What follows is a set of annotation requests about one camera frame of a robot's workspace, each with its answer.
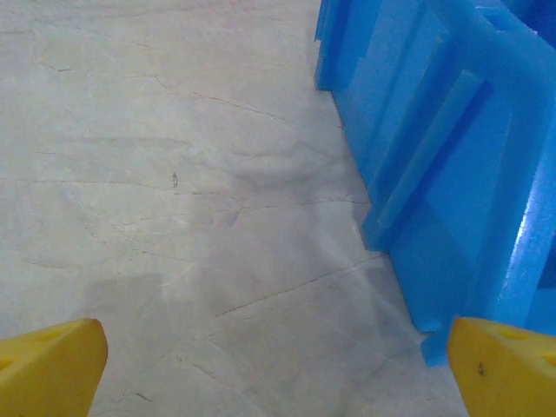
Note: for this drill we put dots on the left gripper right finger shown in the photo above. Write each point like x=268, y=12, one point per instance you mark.
x=504, y=373

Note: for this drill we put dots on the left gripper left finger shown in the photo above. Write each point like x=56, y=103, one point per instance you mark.
x=48, y=369

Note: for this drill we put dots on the blue three-compartment plastic bin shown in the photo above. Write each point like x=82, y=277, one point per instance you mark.
x=456, y=152

